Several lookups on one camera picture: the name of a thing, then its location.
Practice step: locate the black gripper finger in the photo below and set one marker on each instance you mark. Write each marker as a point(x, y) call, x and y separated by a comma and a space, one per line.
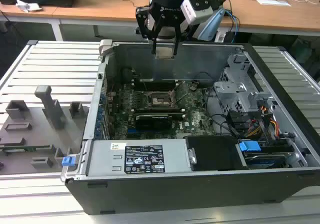
point(177, 33)
point(141, 21)

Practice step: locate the silver CPU chip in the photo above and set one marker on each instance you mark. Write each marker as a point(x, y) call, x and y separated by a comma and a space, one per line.
point(163, 52)

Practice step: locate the metal locking lever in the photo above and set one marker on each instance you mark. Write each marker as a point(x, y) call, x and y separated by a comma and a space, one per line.
point(145, 83)
point(180, 91)

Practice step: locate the pale blue teach pendant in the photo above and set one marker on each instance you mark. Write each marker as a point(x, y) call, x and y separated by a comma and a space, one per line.
point(212, 23)

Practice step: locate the wooden desk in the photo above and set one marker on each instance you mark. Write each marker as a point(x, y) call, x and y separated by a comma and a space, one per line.
point(100, 8)

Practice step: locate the grey case latch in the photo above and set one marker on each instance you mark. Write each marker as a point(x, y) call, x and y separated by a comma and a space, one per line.
point(105, 47)

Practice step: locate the silver metal drive cage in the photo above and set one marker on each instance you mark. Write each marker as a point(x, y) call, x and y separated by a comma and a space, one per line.
point(230, 93)

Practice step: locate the green motherboard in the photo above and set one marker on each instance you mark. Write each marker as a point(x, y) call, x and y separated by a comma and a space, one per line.
point(197, 115)

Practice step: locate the graphics card with black shroud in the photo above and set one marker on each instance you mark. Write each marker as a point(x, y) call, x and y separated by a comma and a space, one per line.
point(153, 121)

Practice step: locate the white paper with blue print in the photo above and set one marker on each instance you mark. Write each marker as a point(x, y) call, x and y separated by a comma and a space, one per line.
point(273, 2)

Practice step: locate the crumpled white paper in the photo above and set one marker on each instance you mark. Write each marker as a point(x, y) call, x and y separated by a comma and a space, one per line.
point(26, 6)

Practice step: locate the black plastic shroud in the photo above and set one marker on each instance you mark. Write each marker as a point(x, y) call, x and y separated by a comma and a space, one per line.
point(215, 153)

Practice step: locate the blue disk carrier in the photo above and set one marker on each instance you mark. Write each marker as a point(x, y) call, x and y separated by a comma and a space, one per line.
point(248, 147)

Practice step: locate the grey power supply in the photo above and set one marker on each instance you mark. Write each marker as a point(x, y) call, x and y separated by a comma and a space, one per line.
point(105, 159)

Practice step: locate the grey parts rack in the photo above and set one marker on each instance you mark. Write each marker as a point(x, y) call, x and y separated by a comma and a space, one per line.
point(30, 131)

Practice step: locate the blue plastic latch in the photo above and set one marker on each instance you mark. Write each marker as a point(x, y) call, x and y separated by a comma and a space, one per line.
point(68, 161)

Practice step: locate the black open PC case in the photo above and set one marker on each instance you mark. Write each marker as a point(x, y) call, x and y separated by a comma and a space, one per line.
point(175, 194)

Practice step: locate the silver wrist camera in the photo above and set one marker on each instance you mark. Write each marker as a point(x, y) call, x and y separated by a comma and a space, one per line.
point(195, 13)

